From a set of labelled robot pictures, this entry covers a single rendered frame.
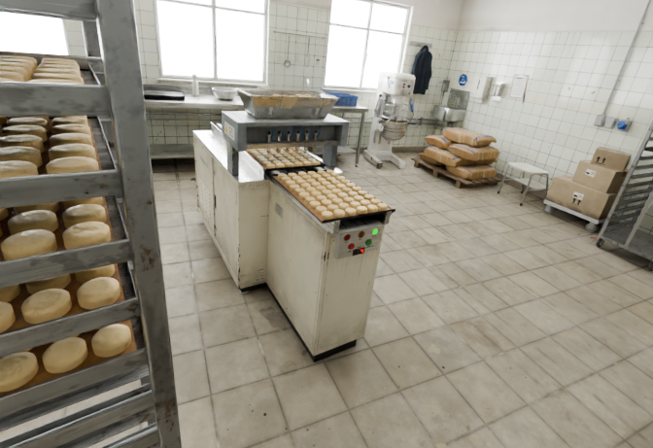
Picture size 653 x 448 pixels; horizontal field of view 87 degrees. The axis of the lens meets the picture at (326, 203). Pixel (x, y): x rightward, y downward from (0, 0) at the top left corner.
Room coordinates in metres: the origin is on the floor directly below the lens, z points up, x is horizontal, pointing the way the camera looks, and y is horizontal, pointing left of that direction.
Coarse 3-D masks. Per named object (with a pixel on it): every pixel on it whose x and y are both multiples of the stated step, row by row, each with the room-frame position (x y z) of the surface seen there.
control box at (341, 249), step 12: (348, 228) 1.41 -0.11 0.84; (360, 228) 1.42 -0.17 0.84; (372, 228) 1.46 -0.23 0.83; (336, 240) 1.37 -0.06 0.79; (348, 240) 1.38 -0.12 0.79; (360, 240) 1.42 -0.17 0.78; (372, 240) 1.46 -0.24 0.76; (336, 252) 1.36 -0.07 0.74; (348, 252) 1.39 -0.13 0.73; (360, 252) 1.42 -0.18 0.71
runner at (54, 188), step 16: (32, 176) 0.32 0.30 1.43; (48, 176) 0.32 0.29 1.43; (64, 176) 0.33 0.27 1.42; (80, 176) 0.34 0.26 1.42; (96, 176) 0.35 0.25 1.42; (112, 176) 0.36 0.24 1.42; (0, 192) 0.30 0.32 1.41; (16, 192) 0.31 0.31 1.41; (32, 192) 0.31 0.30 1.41; (48, 192) 0.32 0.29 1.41; (64, 192) 0.33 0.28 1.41; (80, 192) 0.34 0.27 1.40; (96, 192) 0.35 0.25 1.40; (112, 192) 0.35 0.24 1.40; (0, 208) 0.30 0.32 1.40
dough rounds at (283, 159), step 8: (248, 152) 2.23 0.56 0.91; (256, 152) 2.20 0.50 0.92; (264, 152) 2.22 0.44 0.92; (272, 152) 2.25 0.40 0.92; (280, 152) 2.28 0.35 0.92; (256, 160) 2.08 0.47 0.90; (264, 160) 2.04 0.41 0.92; (272, 160) 2.07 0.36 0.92; (280, 160) 2.10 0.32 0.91; (288, 160) 2.08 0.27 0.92; (296, 160) 2.10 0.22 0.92; (304, 160) 2.12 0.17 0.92; (312, 160) 2.15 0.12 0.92; (264, 168) 1.94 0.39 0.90
